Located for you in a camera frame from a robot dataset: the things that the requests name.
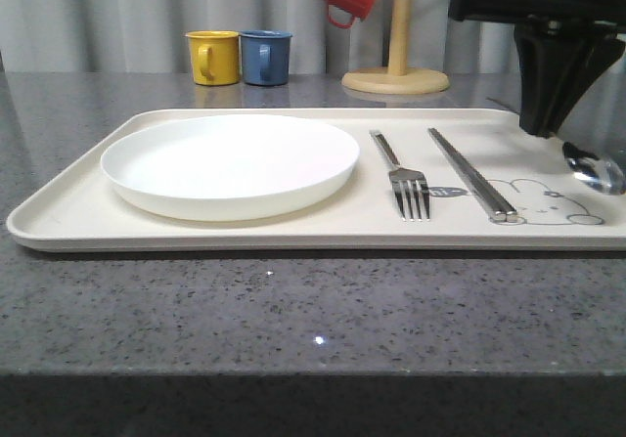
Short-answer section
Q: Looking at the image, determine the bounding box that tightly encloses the yellow mug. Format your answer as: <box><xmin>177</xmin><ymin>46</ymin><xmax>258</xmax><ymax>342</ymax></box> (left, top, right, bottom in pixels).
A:
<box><xmin>186</xmin><ymin>30</ymin><xmax>240</xmax><ymax>86</ymax></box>

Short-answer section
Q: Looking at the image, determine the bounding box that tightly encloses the wooden mug tree stand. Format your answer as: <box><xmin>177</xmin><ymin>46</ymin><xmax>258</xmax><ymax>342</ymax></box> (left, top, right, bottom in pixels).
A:
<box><xmin>341</xmin><ymin>0</ymin><xmax>450</xmax><ymax>95</ymax></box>

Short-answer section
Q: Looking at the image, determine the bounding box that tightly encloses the silver fork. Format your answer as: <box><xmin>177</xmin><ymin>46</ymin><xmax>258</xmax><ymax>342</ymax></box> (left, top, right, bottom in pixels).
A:
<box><xmin>369</xmin><ymin>130</ymin><xmax>430</xmax><ymax>221</ymax></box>

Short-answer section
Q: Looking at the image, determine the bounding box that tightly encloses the silver chopstick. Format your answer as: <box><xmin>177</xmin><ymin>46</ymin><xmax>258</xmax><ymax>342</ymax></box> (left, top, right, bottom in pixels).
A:
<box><xmin>432</xmin><ymin>127</ymin><xmax>518</xmax><ymax>224</ymax></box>
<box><xmin>427</xmin><ymin>127</ymin><xmax>510</xmax><ymax>224</ymax></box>

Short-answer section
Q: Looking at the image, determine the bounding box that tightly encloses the grey curtain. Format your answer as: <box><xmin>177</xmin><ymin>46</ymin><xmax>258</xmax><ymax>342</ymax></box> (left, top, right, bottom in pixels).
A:
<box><xmin>0</xmin><ymin>0</ymin><xmax>626</xmax><ymax>75</ymax></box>

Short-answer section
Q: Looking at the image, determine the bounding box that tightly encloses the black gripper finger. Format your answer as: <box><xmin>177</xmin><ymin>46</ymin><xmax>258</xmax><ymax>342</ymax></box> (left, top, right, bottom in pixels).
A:
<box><xmin>540</xmin><ymin>35</ymin><xmax>625</xmax><ymax>137</ymax></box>
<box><xmin>514</xmin><ymin>19</ymin><xmax>594</xmax><ymax>132</ymax></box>

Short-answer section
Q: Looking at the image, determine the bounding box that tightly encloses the white round plate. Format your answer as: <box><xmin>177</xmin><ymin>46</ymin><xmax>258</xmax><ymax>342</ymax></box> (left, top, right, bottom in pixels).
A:
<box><xmin>101</xmin><ymin>114</ymin><xmax>360</xmax><ymax>222</ymax></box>

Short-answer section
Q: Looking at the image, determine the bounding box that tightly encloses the blue mug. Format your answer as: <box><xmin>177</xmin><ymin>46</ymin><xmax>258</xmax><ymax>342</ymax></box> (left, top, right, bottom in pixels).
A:
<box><xmin>240</xmin><ymin>30</ymin><xmax>292</xmax><ymax>86</ymax></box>

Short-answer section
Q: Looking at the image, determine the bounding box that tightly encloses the silver spoon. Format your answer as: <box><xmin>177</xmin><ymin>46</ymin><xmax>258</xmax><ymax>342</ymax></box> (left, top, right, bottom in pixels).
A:
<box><xmin>552</xmin><ymin>134</ymin><xmax>625</xmax><ymax>196</ymax></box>

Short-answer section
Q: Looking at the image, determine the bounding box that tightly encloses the cream rabbit serving tray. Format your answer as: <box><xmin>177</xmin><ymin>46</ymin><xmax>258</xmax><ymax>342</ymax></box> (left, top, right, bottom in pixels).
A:
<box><xmin>6</xmin><ymin>109</ymin><xmax>625</xmax><ymax>252</ymax></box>

